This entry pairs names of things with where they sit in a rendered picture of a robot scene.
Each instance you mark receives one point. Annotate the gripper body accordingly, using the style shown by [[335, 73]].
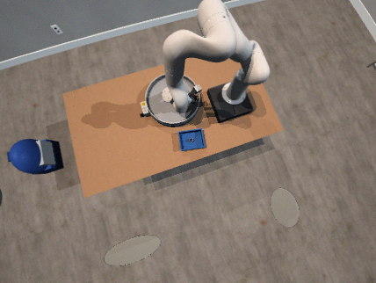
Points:
[[190, 100]]

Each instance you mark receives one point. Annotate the blue open crate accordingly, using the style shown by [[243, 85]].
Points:
[[196, 135]]

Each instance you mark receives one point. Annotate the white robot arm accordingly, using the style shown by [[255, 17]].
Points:
[[220, 41]]

